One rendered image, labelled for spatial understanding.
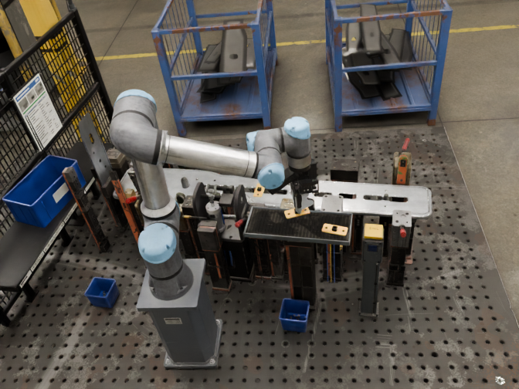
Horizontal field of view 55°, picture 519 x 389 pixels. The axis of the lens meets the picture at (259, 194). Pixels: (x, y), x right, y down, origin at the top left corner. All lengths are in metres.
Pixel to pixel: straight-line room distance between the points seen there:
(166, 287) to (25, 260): 0.70
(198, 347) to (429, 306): 0.92
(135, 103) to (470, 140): 3.15
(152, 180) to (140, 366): 0.82
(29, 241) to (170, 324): 0.75
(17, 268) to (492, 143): 3.32
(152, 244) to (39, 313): 0.96
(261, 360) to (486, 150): 2.65
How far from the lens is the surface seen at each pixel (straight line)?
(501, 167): 3.96
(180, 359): 2.00
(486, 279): 2.28
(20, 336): 2.40
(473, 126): 4.32
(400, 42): 4.58
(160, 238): 1.59
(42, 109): 2.51
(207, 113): 4.28
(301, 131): 1.48
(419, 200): 2.11
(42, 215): 2.25
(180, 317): 1.76
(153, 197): 1.61
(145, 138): 1.33
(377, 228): 1.76
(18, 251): 2.23
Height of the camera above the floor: 2.43
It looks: 42 degrees down
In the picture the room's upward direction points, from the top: 8 degrees counter-clockwise
